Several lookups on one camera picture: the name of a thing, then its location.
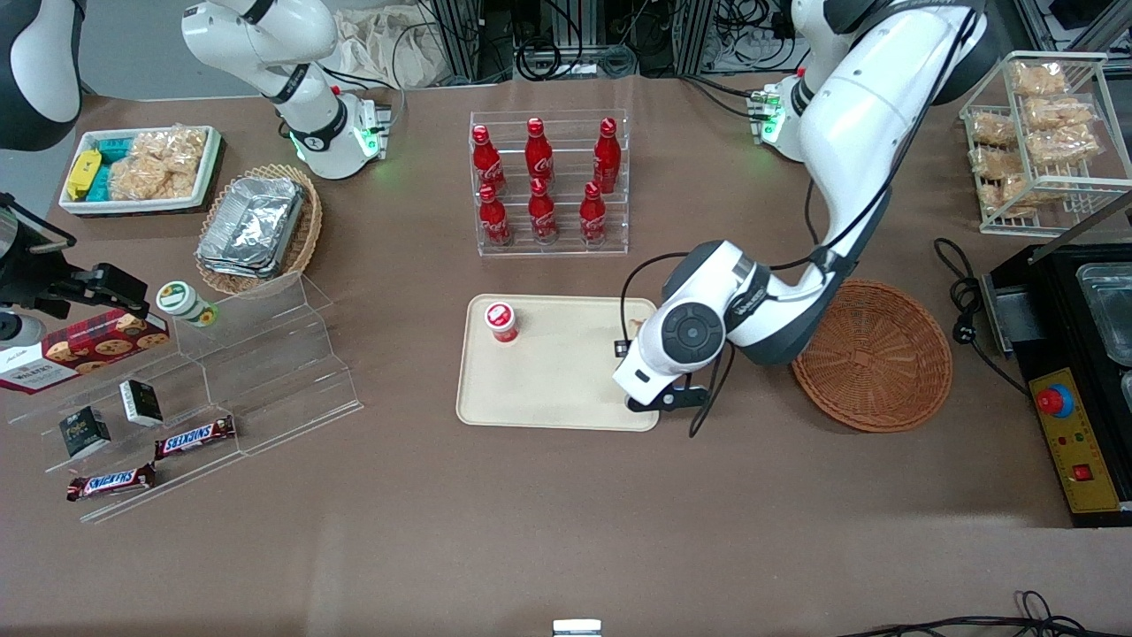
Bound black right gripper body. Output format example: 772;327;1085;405
0;196;77;312

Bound beige plastic tray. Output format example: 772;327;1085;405
455;295;661;433

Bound white rectangular snack tray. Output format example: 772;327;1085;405
58;125;223;216

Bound oval light wicker basket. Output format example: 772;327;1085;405
195;164;323;296

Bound round brown wicker basket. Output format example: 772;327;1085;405
792;280;954;434

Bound red cookie box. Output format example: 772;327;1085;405
0;309;171;395

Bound green and white cup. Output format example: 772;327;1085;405
156;280;219;329

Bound yellow snack packet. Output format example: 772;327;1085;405
66;149;103;202

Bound clear bag of crackers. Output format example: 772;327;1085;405
108;156;197;202
133;124;210;171

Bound small black box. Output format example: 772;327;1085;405
58;407;112;459
119;380;164;427

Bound red lidded cup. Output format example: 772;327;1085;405
483;302;520;345

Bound red cola bottle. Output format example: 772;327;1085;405
471;124;509;197
527;177;560;245
524;117;555;192
578;181;608;247
593;117;622;195
478;183;513;248

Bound aluminium foil container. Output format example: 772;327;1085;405
195;175;307;280

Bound brown chocolate bar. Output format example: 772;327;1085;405
154;415;237;461
66;463;157;503

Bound clear acrylic step display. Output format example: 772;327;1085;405
7;272;364;525

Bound clear acrylic bottle rack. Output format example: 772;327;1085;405
470;109;630;258

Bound beige cloth bag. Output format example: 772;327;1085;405
329;7;443;89

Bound bagged fried snack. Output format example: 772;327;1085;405
970;146;1027;181
1026;127;1103;167
1024;96;1098;132
980;177;1062;220
973;113;1018;150
1011;60;1069;100

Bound black appliance housing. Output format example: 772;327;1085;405
980;190;1132;529

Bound yellow control box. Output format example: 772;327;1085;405
1029;367;1125;514

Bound steel pan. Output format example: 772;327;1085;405
1075;263;1132;366

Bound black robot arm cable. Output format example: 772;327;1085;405
619;4;974;440

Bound black base cables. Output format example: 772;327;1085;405
679;73;763;119

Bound coiled black cables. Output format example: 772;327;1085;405
516;0;639;82

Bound aluminium frame post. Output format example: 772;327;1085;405
675;0;714;77
442;0;498;84

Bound thin black base cable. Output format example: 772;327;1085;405
320;64;406;129

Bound black power cable with plug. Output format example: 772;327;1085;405
934;237;1033;396

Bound black cable at table edge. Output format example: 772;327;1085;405
836;590;1132;637

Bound white wire rack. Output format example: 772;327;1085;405
960;50;1132;237

